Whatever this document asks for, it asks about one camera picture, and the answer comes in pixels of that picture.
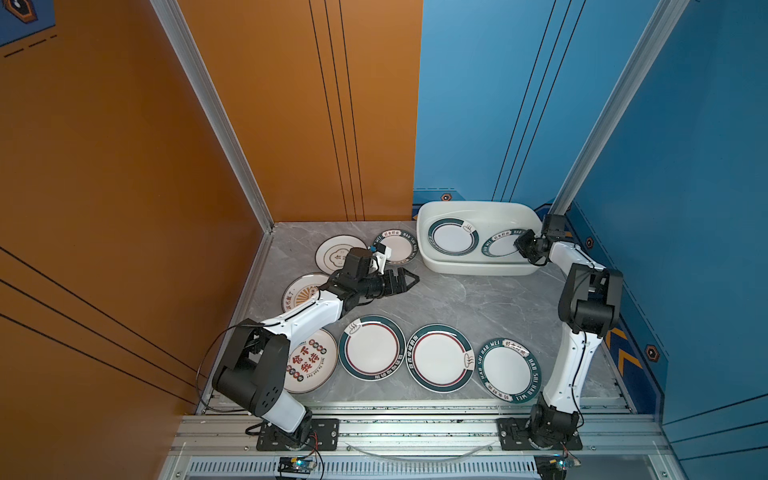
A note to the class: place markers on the green red rim plate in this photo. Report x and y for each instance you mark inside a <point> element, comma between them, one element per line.
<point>372,348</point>
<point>440,358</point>
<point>453,236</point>

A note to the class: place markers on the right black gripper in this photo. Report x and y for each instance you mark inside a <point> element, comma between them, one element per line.
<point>521,244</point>

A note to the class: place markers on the plate with orange sunburst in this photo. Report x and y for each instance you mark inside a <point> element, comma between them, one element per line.
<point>303,289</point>

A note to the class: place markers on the large plate red characters circles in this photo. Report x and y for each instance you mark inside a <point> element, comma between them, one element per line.
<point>312,363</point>

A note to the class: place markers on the left aluminium corner post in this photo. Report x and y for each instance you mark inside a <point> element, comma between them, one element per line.
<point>176,29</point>

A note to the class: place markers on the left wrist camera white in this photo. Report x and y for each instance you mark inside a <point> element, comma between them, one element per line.
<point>380,255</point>

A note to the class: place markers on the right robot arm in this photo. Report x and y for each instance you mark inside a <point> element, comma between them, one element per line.
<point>589,307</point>

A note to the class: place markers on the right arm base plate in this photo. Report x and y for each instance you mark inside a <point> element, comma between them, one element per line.
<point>516,434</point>

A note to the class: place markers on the right circuit board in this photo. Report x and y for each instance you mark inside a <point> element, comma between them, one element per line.
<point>555,467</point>

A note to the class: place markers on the aluminium rail frame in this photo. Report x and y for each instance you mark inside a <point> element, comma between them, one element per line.
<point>424,440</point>

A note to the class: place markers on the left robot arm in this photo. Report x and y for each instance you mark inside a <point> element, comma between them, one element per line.
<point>251,372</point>

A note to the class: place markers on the left green circuit board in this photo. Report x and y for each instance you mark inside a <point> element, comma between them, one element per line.
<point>301,467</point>

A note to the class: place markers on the right aluminium corner post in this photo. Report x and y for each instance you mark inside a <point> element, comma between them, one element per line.
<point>652,40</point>

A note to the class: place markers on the white plate brown flower outline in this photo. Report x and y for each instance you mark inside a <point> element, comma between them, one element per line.
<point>331,254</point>

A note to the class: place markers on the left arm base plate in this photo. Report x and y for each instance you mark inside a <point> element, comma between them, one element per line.
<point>320,434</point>

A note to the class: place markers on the aluminium corner post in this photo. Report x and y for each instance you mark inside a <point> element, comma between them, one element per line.
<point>652,40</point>
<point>176,29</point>

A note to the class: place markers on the green rim text plate front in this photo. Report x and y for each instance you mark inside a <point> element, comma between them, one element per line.
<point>509,371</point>

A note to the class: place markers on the white plastic bin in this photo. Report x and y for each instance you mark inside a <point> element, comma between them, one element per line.
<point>489,218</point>

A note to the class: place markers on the small green rim text plate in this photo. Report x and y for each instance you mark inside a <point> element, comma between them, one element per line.
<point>402,243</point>

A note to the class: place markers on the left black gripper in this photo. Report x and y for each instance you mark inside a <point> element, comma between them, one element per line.
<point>398,286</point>

